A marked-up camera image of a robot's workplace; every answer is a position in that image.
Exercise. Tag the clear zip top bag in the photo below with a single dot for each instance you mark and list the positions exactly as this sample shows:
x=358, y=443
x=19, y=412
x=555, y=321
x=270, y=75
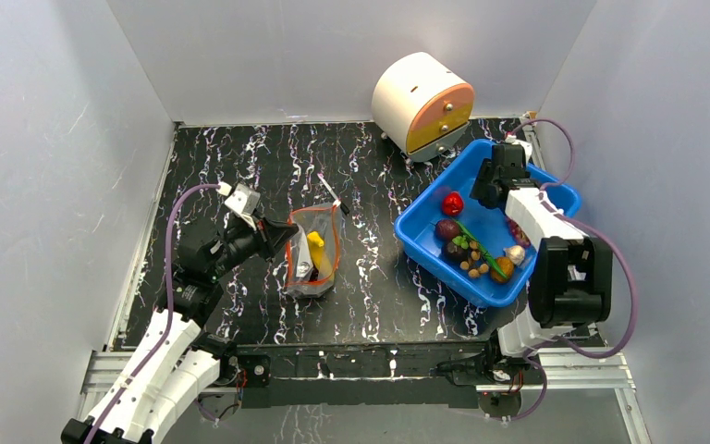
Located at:
x=327, y=219

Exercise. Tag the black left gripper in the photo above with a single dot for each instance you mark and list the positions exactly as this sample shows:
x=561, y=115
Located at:
x=270, y=235

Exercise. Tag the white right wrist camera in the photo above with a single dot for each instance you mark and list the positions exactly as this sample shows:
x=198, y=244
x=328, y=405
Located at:
x=525, y=147

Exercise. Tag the aluminium frame rail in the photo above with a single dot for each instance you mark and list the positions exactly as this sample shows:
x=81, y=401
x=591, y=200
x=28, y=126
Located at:
x=565, y=369

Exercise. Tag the purple mangosteen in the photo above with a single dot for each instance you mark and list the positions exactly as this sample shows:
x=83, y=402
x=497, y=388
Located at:
x=447, y=230

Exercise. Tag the light purple grape bunch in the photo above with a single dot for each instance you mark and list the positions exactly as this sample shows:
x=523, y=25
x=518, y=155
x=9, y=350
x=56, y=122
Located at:
x=518, y=235

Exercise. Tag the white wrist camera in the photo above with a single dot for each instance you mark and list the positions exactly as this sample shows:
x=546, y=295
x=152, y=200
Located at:
x=242, y=201
x=525, y=147

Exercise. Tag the black white marker pen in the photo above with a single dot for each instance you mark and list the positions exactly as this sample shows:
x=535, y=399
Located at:
x=337, y=200

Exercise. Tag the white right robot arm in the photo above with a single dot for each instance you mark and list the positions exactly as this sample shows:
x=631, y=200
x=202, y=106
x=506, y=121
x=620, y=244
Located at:
x=570, y=283

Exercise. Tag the dark mangosteen green leaves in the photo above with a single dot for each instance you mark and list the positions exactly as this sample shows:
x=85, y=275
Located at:
x=457, y=250

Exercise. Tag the orange brown fruit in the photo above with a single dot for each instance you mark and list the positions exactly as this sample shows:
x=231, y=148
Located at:
x=502, y=271

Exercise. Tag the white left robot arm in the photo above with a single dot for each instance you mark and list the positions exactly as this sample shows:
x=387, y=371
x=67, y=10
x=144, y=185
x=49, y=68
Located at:
x=175, y=360

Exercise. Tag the white round drawer cabinet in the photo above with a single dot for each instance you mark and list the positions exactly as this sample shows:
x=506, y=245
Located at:
x=421, y=106

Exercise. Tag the blue plastic bin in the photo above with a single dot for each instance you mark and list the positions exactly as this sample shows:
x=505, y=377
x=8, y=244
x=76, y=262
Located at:
x=415, y=228

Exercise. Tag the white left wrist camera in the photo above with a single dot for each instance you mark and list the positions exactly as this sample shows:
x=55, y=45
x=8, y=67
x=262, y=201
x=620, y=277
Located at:
x=242, y=201

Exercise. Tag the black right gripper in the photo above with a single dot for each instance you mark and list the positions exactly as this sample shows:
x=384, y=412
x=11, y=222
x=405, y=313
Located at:
x=489, y=189

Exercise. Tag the yellow banana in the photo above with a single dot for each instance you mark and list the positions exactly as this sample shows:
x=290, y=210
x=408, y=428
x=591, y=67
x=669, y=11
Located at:
x=319, y=256

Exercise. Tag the white garlic bulb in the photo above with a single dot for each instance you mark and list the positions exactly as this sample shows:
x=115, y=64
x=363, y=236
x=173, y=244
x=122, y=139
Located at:
x=516, y=254

